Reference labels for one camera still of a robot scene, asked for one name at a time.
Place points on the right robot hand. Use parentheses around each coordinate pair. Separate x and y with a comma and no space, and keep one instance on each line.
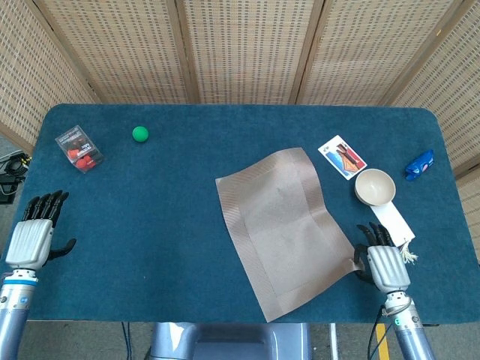
(388,266)

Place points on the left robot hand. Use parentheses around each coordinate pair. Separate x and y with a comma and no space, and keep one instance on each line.
(28,243)

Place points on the beige bowl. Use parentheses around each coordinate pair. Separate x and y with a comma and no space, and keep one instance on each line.
(375,187)

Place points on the brown woven placemat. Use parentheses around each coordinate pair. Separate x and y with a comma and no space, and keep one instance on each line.
(285,232)

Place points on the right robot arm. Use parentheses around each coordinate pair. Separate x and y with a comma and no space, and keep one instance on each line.
(410,326)

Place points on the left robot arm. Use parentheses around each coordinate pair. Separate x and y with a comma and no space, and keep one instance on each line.
(13,318)

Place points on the white bookmark with tassel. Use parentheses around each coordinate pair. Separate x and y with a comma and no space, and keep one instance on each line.
(393,223)

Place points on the black floor box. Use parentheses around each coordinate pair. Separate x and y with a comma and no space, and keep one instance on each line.
(6,191)

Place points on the yellow floor tape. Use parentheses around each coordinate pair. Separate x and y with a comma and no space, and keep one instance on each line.
(381,341)

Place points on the white table leg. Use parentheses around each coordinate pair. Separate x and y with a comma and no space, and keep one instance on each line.
(333,343)

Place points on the blue carpet table cover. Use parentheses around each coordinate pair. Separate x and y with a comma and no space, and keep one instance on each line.
(131,225)

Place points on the blue snack packet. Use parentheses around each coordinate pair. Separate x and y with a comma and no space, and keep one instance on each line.
(419,165)

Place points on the clear box of earplugs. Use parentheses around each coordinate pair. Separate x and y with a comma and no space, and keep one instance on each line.
(79,150)

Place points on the illustrated picture card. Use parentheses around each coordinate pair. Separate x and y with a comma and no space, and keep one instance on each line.
(343,157)

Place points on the green ball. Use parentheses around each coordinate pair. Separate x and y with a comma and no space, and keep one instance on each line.
(140,134)

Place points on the blue-grey robot torso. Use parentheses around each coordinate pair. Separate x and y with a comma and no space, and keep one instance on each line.
(228,343)

